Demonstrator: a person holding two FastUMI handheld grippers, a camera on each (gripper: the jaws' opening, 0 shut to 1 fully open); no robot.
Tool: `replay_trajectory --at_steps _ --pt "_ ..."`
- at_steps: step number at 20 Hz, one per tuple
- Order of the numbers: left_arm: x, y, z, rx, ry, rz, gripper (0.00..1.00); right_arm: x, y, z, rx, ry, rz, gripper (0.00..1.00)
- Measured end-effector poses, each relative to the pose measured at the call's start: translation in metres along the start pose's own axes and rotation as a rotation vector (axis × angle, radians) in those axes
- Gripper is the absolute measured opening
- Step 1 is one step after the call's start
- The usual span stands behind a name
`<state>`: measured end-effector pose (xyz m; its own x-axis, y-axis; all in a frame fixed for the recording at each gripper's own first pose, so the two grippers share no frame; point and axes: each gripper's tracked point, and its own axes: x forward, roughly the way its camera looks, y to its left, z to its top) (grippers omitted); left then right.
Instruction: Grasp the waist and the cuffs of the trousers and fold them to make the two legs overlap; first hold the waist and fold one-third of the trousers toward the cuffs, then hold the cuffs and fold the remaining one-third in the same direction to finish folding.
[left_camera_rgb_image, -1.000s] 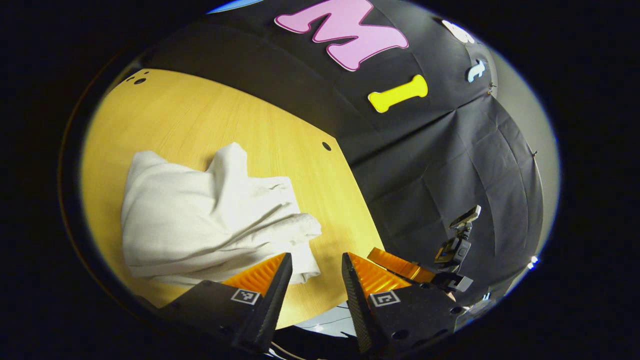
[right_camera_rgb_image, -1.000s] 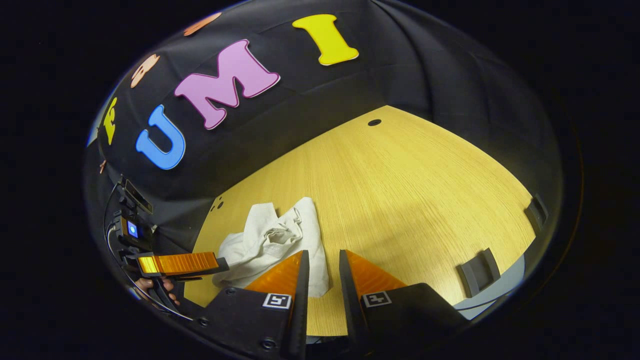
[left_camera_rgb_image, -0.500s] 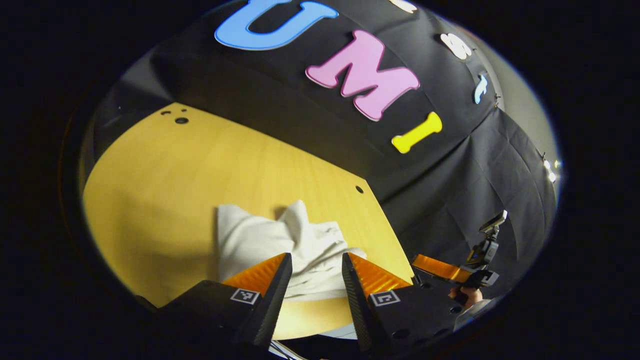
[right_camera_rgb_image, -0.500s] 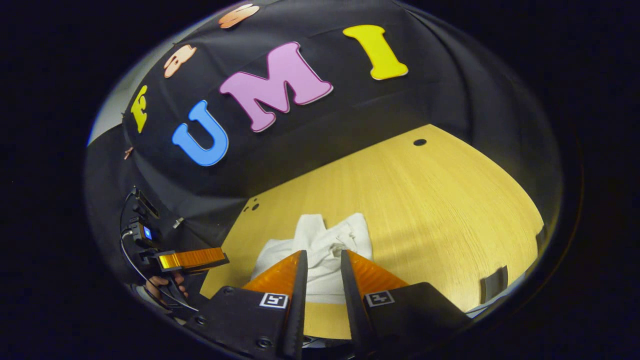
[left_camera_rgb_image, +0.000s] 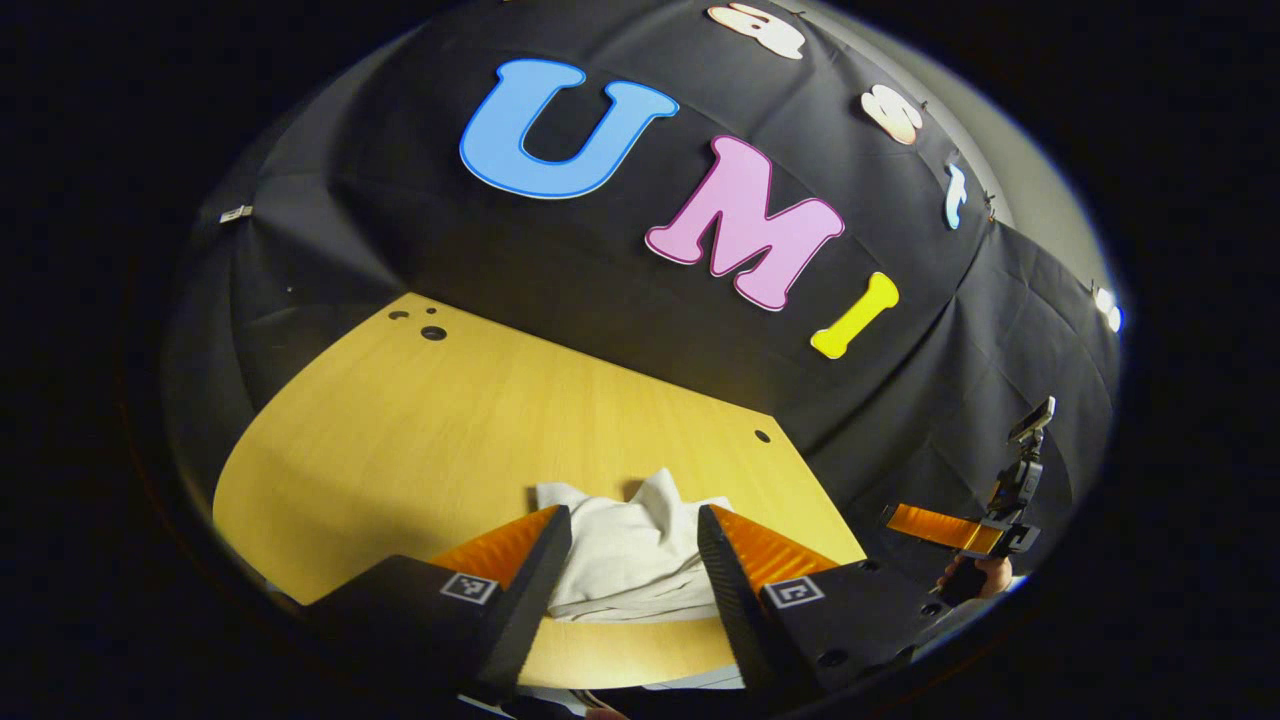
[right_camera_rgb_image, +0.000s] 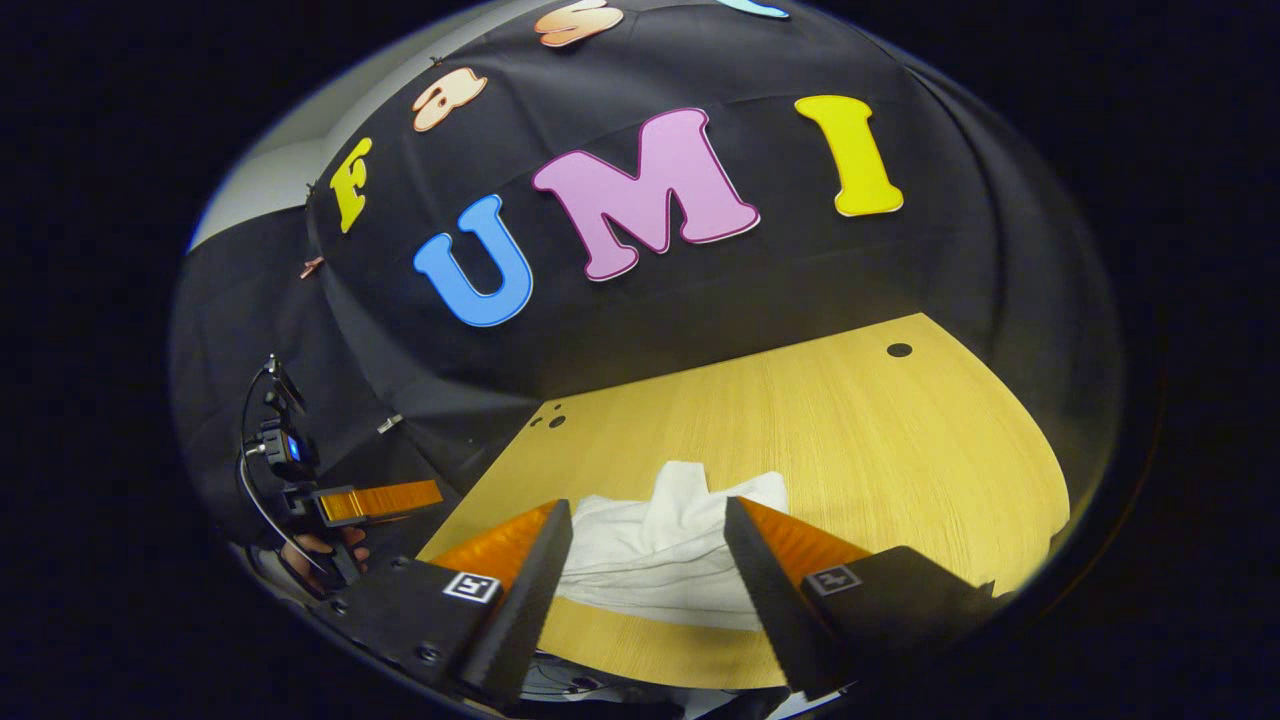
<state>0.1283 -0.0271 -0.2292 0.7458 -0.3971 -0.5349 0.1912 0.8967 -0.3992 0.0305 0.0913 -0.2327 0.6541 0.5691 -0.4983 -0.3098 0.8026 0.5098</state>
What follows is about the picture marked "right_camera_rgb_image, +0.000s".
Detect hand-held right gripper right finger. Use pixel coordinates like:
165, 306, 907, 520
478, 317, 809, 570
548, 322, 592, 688
723, 495, 1003, 703

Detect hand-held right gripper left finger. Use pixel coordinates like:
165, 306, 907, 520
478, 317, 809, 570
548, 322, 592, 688
318, 498, 575, 703

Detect white jeans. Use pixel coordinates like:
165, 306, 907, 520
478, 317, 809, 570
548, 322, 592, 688
555, 460, 791, 633

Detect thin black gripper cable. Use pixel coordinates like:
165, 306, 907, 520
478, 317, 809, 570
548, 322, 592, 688
236, 360, 326, 581

